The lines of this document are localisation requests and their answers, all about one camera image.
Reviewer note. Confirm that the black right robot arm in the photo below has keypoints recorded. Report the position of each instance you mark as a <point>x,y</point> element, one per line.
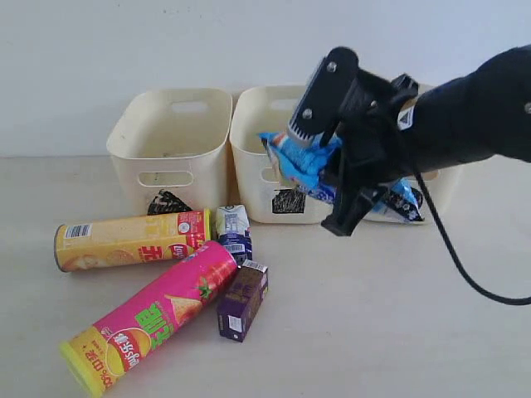
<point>468,119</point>

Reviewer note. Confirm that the yellow chips can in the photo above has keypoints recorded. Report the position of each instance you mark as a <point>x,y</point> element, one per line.
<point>131,240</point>

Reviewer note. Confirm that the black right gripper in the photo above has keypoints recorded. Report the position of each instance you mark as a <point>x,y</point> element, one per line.
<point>364,108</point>

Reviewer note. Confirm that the middle cream plastic bin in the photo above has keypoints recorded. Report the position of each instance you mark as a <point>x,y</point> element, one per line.
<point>258,110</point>

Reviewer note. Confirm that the purple drink carton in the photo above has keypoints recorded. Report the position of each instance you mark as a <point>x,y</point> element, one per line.
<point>239,305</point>

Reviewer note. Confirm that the left cream plastic bin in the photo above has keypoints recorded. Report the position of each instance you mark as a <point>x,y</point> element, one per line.
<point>174,140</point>

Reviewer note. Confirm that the right cream plastic bin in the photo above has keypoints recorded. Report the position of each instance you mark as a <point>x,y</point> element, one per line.
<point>440,183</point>

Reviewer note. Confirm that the blue white milk carton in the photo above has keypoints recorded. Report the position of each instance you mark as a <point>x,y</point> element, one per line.
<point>233,232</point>

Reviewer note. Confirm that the blue noodle packet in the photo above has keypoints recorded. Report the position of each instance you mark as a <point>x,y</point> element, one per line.
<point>305,167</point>

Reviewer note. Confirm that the pink chips can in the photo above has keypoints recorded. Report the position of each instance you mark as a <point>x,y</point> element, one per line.
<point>112,346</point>

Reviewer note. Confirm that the cream plastic bin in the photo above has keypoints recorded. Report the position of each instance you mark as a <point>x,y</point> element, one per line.
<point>258,110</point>
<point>174,140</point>
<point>440,183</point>

